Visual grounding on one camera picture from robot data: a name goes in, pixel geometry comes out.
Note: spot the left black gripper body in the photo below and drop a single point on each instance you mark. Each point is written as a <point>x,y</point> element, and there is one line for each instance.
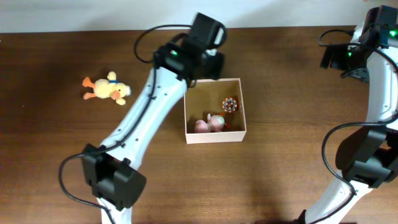
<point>217,70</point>

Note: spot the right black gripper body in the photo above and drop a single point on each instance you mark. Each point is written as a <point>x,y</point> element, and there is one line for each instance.
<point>344,58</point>

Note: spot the white cardboard box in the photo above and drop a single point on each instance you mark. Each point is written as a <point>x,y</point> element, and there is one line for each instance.
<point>206,97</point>

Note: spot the orange round toy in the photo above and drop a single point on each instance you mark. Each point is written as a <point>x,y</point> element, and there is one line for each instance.
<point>230,105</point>

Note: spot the pink pig toy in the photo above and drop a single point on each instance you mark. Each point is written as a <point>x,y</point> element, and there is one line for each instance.
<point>213,124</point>

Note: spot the yellow plush duck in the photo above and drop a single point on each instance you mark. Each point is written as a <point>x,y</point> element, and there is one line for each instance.
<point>107,88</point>

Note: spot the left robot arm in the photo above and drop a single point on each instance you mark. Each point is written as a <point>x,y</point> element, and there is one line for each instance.
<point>111,170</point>

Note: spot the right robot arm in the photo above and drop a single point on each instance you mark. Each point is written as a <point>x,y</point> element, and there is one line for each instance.
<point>361,155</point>

